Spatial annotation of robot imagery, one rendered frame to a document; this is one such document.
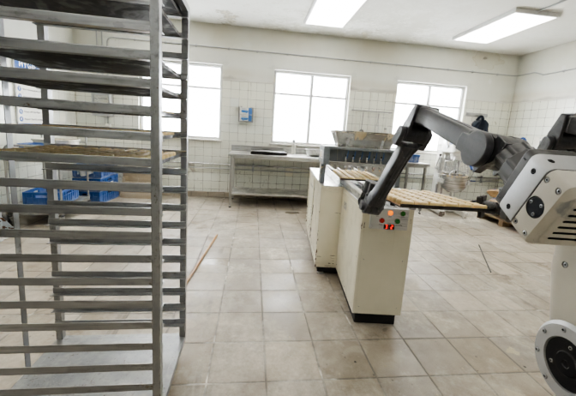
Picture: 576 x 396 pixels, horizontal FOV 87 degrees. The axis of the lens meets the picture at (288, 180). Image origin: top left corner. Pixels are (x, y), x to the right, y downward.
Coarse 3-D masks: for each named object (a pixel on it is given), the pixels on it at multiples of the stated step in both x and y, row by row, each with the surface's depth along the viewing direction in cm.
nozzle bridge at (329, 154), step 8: (320, 152) 285; (328, 152) 257; (336, 152) 266; (344, 152) 266; (352, 152) 266; (360, 152) 266; (368, 152) 266; (384, 152) 258; (392, 152) 258; (320, 160) 281; (328, 160) 258; (336, 160) 267; (344, 160) 267; (376, 160) 267; (384, 160) 267; (320, 168) 277; (320, 176) 274
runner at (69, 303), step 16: (0, 304) 108; (16, 304) 109; (32, 304) 109; (48, 304) 110; (64, 304) 111; (80, 304) 111; (96, 304) 112; (112, 304) 113; (128, 304) 114; (144, 304) 114
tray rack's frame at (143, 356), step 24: (0, 24) 112; (48, 96) 137; (48, 120) 138; (48, 192) 143; (24, 288) 130; (24, 312) 130; (24, 336) 131; (72, 336) 158; (96, 336) 159; (120, 336) 160; (144, 336) 162; (168, 336) 163; (48, 360) 142; (72, 360) 143; (96, 360) 143; (120, 360) 144; (144, 360) 145; (168, 360) 146; (24, 384) 128; (48, 384) 129; (72, 384) 130; (96, 384) 130; (168, 384) 133
